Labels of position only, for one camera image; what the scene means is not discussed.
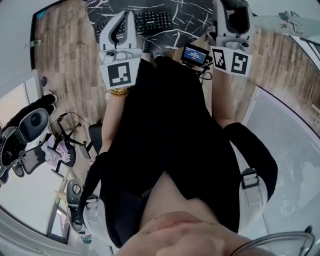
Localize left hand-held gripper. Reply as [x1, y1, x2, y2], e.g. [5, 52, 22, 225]
[99, 10, 143, 90]

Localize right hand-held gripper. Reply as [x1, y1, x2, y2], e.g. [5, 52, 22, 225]
[209, 0, 256, 77]

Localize black keyboard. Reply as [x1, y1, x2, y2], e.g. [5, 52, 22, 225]
[94, 10, 173, 45]

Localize person's right forearm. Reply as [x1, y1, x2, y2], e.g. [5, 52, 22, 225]
[211, 71, 238, 128]

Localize person's left forearm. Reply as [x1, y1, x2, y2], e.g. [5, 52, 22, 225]
[99, 86, 131, 156]

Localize small black screen device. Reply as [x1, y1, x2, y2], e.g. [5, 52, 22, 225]
[180, 43, 210, 68]

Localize person's black clothing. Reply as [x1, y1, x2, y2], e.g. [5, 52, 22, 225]
[79, 56, 278, 248]

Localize black mesh office chair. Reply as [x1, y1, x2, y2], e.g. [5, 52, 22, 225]
[88, 123, 103, 156]

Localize black padded headset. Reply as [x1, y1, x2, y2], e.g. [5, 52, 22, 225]
[18, 107, 50, 143]

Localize black swivel chair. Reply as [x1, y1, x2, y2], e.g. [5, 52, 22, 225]
[22, 112, 92, 180]

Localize pink and white clothes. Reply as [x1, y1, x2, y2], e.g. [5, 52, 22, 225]
[41, 136, 72, 166]

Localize person's face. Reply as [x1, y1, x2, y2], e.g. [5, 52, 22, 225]
[116, 172, 276, 256]

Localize clear-rimmed glasses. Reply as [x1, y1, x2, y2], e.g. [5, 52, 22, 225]
[229, 226, 316, 256]

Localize grey metal bracket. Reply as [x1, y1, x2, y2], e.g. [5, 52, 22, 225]
[278, 11, 305, 35]

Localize orange beaded bracelet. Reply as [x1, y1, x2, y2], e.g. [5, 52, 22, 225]
[109, 86, 131, 98]

